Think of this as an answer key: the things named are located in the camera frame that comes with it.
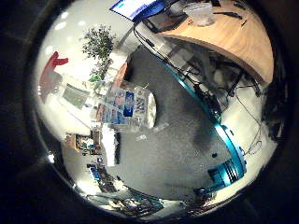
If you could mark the grey cloth mat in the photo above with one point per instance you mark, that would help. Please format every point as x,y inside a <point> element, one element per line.
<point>174,149</point>

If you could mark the black power strip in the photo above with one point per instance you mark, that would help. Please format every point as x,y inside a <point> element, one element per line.
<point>208,101</point>

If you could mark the green potted plant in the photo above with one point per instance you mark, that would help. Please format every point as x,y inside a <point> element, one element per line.
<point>99,43</point>

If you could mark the open black laptop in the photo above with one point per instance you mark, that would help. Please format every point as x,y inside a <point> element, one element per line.
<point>165,21</point>

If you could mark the monitor with lit blue screen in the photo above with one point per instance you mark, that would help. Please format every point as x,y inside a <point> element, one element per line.
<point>137,7</point>

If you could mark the clear plastic cup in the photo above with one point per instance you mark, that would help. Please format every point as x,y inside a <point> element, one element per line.
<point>199,14</point>

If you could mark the light wooden desk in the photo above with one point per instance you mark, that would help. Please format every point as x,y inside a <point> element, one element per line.
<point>236,40</point>

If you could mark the black pen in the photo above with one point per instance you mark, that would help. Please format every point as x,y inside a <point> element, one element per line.
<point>229,14</point>

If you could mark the teal aluminium table frame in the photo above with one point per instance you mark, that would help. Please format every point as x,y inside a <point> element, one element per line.
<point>232,149</point>

